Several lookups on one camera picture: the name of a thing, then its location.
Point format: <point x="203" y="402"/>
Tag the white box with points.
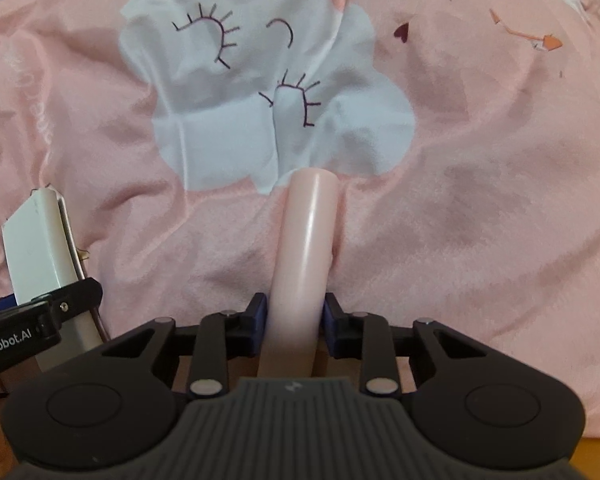
<point x="35" y="250"/>

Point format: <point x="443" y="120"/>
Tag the pink selfie stick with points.
<point x="305" y="250"/>

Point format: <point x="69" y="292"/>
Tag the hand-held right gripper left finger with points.
<point x="259" y="322"/>

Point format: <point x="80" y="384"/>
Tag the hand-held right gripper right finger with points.
<point x="329" y="322"/>

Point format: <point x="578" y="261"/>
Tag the pink printed blanket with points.
<point x="480" y="210"/>

